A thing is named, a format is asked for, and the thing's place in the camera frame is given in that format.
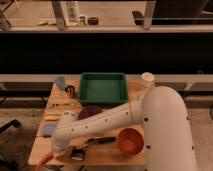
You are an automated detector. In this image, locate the dark red background bowl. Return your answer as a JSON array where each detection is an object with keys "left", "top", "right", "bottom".
[{"left": 87, "top": 17, "right": 99, "bottom": 25}]

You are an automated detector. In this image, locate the thin metal utensil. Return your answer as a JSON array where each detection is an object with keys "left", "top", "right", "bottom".
[{"left": 51, "top": 103, "right": 75, "bottom": 107}]

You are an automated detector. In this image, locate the black binder clip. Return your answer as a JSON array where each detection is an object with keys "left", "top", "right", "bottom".
[{"left": 65, "top": 85, "right": 76, "bottom": 98}]

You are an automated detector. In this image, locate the clear background bottle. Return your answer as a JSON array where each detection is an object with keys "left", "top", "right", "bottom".
[{"left": 66, "top": 1, "right": 79, "bottom": 26}]

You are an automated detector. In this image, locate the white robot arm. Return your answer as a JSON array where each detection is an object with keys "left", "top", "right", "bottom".
[{"left": 51, "top": 86, "right": 198, "bottom": 171}]

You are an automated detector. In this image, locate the yellow banana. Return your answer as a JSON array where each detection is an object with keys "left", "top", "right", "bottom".
[{"left": 44, "top": 113, "right": 61, "bottom": 121}]

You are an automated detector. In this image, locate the green plastic tray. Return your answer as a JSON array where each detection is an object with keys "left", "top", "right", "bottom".
[{"left": 78, "top": 73, "right": 128, "bottom": 105}]

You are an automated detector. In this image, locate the red chili pepper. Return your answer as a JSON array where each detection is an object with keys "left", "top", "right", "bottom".
[{"left": 35, "top": 152, "right": 53, "bottom": 171}]

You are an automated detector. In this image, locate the purple bowl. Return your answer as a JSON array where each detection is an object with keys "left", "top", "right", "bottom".
[{"left": 78, "top": 105, "right": 102, "bottom": 120}]

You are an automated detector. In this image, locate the white paper cup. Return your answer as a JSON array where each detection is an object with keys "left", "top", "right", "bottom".
[{"left": 140, "top": 72, "right": 155, "bottom": 88}]

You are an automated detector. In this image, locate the orange red bowl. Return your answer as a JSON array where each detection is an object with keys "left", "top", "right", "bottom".
[{"left": 117, "top": 128, "right": 144, "bottom": 156}]

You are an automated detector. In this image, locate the blue sponge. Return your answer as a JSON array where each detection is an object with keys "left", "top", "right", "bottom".
[{"left": 42, "top": 125, "right": 55, "bottom": 137}]

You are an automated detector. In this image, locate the small background jar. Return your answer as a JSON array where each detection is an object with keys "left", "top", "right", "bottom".
[{"left": 78, "top": 16, "right": 86, "bottom": 27}]

